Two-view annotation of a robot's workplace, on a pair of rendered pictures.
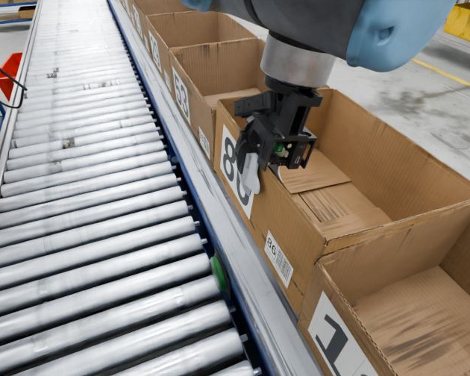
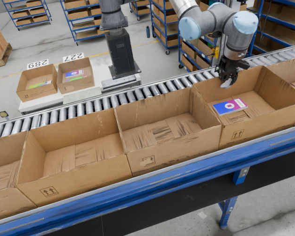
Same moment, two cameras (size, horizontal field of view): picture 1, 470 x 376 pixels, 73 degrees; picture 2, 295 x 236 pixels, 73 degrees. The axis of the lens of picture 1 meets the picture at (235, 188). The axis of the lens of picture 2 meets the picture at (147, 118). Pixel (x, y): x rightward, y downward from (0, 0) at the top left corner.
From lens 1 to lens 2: 0.99 m
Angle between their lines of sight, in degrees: 71
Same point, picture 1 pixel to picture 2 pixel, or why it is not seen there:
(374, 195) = (252, 136)
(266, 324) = not seen: hidden behind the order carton
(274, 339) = not seen: hidden behind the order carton
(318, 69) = (226, 51)
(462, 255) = (213, 143)
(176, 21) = not seen: outside the picture
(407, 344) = (184, 131)
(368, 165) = (264, 127)
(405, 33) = (182, 33)
